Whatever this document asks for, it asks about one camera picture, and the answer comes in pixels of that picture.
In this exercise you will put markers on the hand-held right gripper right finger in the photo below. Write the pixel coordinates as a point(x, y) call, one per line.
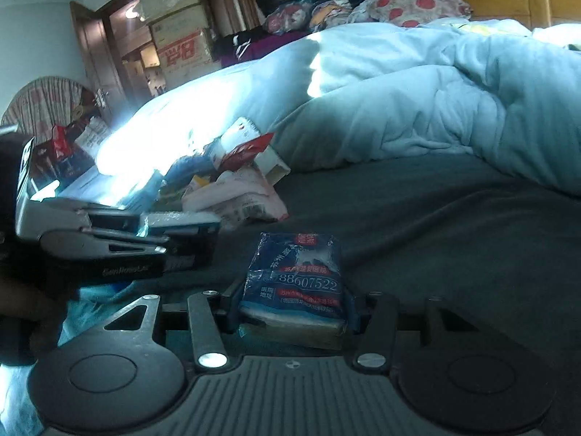
point(361, 322)

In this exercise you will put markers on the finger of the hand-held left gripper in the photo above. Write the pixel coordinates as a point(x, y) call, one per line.
point(131, 247)
point(113, 222)

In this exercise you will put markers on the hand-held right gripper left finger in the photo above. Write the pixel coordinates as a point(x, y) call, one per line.
point(229, 313)

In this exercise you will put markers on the dark blue box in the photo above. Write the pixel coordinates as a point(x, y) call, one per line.
point(190, 245)

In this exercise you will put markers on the blue tissue packet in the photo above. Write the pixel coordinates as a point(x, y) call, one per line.
point(295, 277)

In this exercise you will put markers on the person's left hand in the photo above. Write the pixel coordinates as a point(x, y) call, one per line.
point(43, 331)

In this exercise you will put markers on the red bag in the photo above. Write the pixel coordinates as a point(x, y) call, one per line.
point(59, 141)

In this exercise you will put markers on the white printed bag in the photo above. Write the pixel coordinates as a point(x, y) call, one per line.
point(93, 134)

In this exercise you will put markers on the red snack packet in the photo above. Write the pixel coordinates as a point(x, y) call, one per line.
point(247, 151)

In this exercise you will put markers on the small open cardboard box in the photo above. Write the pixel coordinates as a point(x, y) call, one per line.
point(274, 166)

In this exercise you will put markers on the white red box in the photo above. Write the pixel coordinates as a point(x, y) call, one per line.
point(238, 131)

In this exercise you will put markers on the plain cardboard box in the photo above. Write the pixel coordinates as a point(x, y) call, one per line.
point(190, 75)

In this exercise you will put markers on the brown wooden door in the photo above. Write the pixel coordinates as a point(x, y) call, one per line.
point(100, 45)

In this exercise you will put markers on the maroon garment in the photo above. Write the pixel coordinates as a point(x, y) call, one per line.
point(258, 47)

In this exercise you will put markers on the white duvet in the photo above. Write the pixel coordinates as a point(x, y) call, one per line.
point(408, 100)

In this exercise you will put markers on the red dotted pillow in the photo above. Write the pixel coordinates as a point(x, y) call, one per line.
point(417, 2)

